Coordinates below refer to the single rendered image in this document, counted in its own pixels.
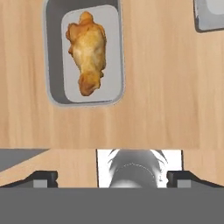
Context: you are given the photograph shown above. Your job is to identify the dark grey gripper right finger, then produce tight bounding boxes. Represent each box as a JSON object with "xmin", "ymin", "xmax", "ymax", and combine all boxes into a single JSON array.
[{"xmin": 166, "ymin": 171, "xmax": 224, "ymax": 189}]

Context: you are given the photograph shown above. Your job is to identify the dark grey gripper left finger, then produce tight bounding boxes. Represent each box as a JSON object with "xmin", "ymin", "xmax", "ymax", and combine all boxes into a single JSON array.
[{"xmin": 1, "ymin": 171, "xmax": 59, "ymax": 189}]

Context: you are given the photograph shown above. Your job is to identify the grey meat container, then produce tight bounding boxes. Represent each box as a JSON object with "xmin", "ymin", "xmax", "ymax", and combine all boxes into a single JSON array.
[{"xmin": 42, "ymin": 0, "xmax": 126, "ymax": 108}]

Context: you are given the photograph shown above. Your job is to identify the golden chicken drumstick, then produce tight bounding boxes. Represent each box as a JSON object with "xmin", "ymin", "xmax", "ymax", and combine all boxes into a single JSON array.
[{"xmin": 65, "ymin": 10, "xmax": 108, "ymax": 97}]

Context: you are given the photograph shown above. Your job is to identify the grey vegetable container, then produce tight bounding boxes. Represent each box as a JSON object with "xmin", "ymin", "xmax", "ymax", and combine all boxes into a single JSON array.
[{"xmin": 192, "ymin": 0, "xmax": 224, "ymax": 33}]

